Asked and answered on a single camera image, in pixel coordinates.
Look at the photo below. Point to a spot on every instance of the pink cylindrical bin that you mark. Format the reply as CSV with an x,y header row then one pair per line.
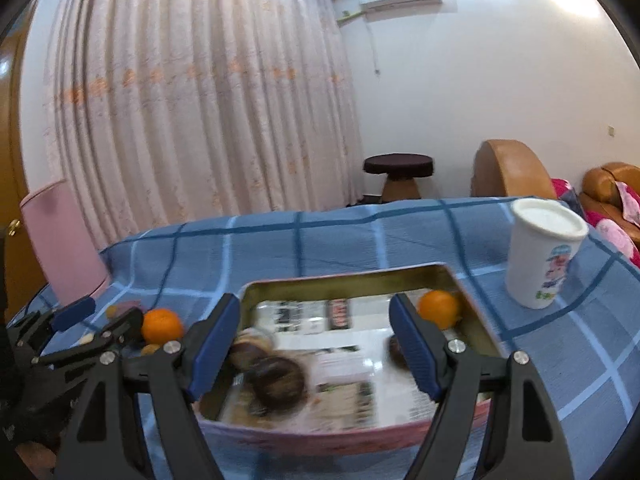
x,y
63,244

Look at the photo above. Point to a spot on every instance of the pink metal tin tray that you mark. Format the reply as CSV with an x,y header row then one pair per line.
x,y
358,399

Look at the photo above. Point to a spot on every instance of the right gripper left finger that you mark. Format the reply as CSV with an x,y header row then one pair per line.
x,y
105,436

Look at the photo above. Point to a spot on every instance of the dark brown mangosteen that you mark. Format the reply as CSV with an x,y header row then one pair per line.
x,y
279,383

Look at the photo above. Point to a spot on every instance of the brown leather sofa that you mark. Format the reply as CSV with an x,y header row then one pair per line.
x,y
600,194

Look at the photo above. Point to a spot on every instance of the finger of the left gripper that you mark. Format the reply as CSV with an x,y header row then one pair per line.
x,y
124,330
34,330

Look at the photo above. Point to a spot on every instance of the brass door handle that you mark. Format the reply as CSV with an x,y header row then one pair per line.
x,y
13,227

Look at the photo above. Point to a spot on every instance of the pink floral blanket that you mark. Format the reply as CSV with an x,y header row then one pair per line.
x,y
608,228

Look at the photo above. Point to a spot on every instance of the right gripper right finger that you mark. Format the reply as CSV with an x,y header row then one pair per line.
x,y
523,439

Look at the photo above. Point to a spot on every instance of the dark round stool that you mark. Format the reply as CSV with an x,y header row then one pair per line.
x,y
401,170

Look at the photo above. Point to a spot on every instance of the brown leather armchair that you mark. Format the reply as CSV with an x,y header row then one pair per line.
x,y
504,168

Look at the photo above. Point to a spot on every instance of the blue plaid tablecloth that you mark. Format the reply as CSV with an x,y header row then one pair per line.
x,y
586,345

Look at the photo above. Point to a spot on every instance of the small dark brown fruit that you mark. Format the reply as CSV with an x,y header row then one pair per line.
x,y
250,346

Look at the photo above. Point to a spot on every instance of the white paper cup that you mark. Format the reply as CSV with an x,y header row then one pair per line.
x,y
545,236

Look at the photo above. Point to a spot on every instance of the purple round fruit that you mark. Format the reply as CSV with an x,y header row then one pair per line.
x,y
127,305

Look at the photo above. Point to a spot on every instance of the wooden door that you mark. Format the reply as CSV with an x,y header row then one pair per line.
x,y
22,271

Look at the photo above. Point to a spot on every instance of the pink floral curtain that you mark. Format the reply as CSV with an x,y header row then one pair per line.
x,y
168,111

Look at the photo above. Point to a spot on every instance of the small green-brown kiwi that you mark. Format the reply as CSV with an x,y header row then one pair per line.
x,y
149,349

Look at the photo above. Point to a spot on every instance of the orange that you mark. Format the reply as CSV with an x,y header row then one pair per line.
x,y
160,326
440,307

